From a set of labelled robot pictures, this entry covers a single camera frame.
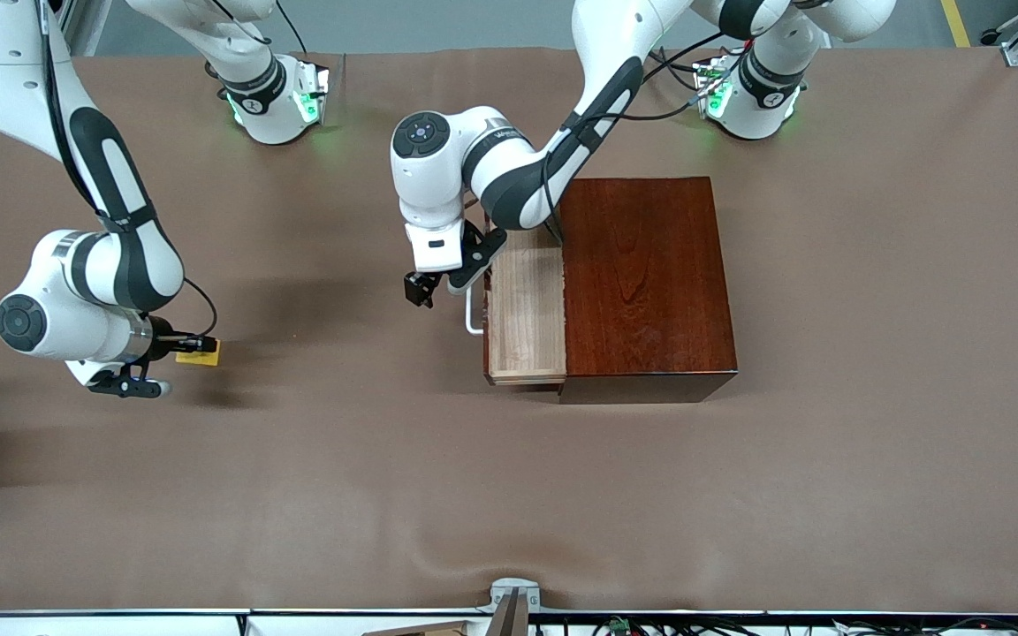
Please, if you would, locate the yellow cube block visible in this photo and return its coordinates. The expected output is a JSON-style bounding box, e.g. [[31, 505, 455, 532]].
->
[[175, 339, 222, 367]]

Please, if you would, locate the wooden drawer with white handle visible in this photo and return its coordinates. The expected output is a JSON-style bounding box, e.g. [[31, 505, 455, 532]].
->
[[465, 225, 568, 387]]

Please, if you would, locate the brown table cover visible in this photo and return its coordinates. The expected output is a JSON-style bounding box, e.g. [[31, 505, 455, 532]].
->
[[0, 46, 1018, 616]]

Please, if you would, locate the dark red wooden cabinet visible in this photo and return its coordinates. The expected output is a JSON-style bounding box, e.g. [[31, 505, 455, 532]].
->
[[558, 177, 739, 405]]

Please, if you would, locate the brown board piece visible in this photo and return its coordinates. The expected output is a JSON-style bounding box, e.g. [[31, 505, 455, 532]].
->
[[363, 620, 475, 636]]

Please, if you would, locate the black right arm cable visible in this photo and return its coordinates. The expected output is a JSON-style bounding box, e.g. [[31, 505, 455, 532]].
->
[[36, 0, 220, 344]]

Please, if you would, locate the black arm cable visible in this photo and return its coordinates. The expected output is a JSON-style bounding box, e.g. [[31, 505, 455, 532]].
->
[[543, 31, 744, 244], [36, 0, 220, 344]]

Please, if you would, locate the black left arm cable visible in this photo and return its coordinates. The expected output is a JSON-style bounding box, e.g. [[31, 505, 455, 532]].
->
[[543, 31, 744, 244]]

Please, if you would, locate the white table edge rail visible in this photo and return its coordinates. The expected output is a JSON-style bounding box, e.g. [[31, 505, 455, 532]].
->
[[0, 609, 1018, 636]]

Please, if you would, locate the black power cable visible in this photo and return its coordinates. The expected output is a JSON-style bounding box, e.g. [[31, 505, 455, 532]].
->
[[276, 0, 313, 54]]

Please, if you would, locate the grey metal bracket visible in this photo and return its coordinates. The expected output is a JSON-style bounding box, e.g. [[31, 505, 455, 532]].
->
[[476, 578, 543, 636]]

